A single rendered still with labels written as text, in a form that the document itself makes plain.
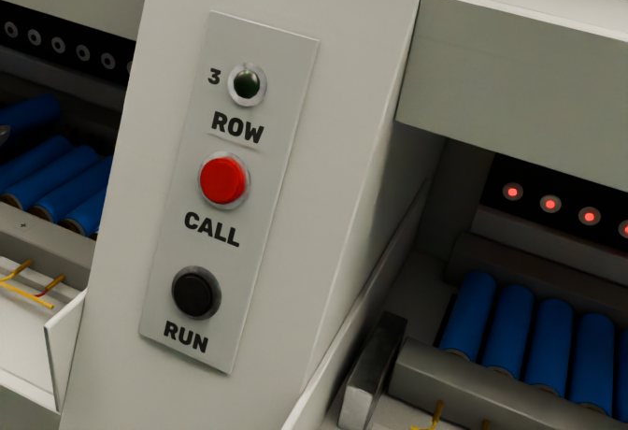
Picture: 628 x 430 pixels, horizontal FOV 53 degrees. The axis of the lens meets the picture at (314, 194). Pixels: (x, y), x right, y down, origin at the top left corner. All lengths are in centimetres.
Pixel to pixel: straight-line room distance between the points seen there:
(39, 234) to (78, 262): 3
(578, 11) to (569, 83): 2
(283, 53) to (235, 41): 2
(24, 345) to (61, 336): 6
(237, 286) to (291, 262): 2
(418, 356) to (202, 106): 15
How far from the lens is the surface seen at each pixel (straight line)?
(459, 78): 21
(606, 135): 21
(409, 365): 29
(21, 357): 32
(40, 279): 35
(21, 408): 31
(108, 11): 26
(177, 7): 23
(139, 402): 27
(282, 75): 21
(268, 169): 21
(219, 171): 22
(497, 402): 29
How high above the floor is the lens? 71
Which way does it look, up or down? 13 degrees down
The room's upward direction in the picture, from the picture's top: 16 degrees clockwise
